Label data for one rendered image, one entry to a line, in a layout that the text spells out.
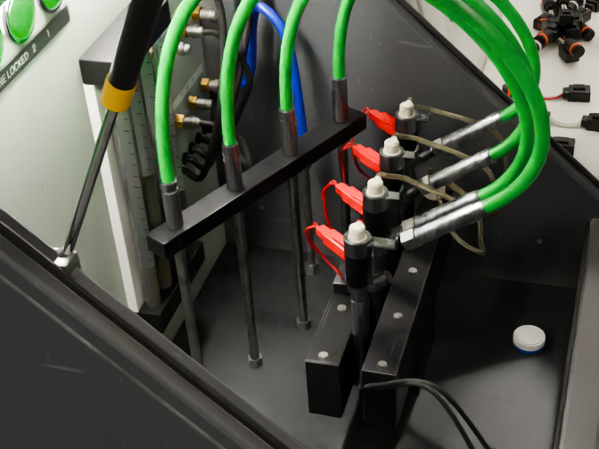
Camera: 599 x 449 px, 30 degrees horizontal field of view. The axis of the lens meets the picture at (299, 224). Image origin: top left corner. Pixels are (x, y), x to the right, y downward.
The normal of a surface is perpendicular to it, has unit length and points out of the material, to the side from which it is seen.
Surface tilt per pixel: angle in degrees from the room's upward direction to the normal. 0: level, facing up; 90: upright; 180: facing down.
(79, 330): 90
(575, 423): 0
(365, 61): 90
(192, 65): 90
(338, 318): 0
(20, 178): 90
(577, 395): 0
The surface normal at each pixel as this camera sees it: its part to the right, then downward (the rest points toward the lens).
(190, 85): 0.96, 0.12
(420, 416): -0.06, -0.80
